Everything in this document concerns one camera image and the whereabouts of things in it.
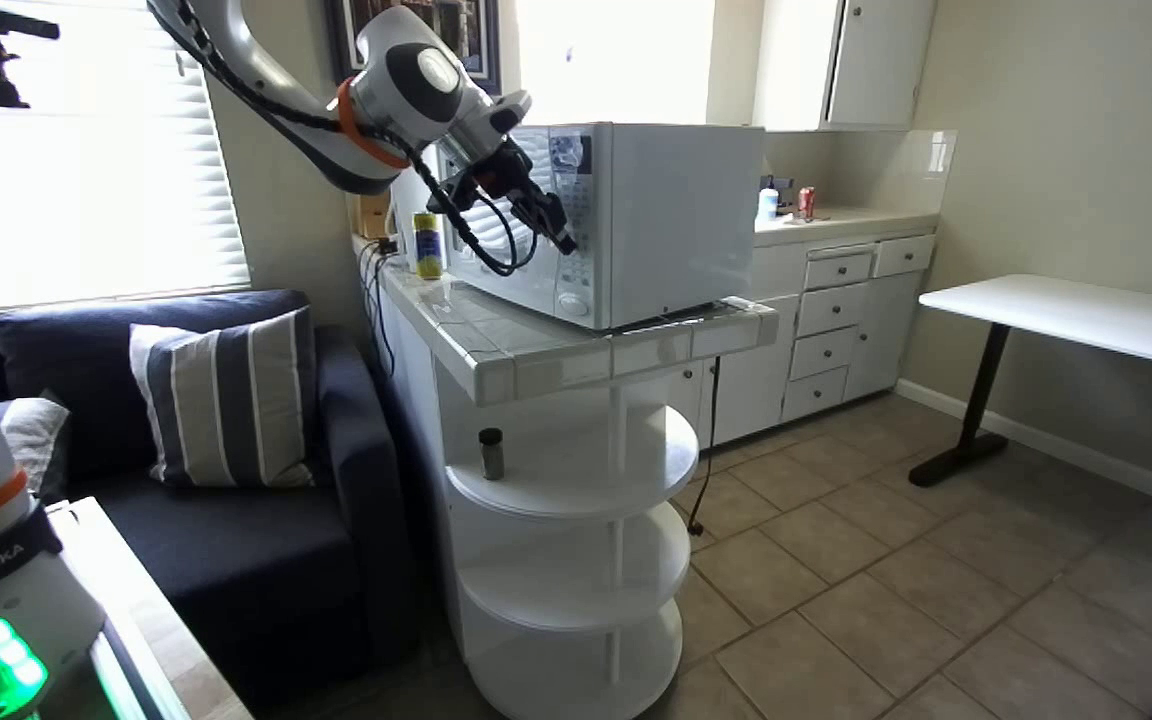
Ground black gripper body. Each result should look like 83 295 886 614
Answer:
449 134 550 218

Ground white microwave oven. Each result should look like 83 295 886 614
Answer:
437 118 771 337

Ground yellow blue bottle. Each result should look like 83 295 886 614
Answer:
412 206 449 285

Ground white spray bottle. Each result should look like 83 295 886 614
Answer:
753 173 790 231

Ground small dark cylinder can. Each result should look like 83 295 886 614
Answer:
478 425 507 485

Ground white drawer base cabinet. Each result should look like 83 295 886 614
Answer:
627 205 946 449

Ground white tiled round shelf unit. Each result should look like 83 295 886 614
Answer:
357 236 786 720

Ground striped grey white pillow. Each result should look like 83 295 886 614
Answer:
124 303 324 496

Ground navy blue sofa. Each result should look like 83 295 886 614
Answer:
0 285 429 716

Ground white window blinds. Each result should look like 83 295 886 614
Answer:
0 0 258 319

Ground white desk with black leg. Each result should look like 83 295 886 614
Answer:
904 273 1152 492

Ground plain white cushion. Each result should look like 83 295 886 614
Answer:
0 393 72 500

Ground black robot wrist cable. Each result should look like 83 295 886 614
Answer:
407 153 534 281

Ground dark framed wall picture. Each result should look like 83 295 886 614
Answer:
320 0 505 97

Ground black appliance power cord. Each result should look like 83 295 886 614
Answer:
682 362 727 539

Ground white wall cabinet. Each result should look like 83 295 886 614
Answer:
749 0 941 134

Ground white wall outlet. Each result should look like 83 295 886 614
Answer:
923 128 960 180

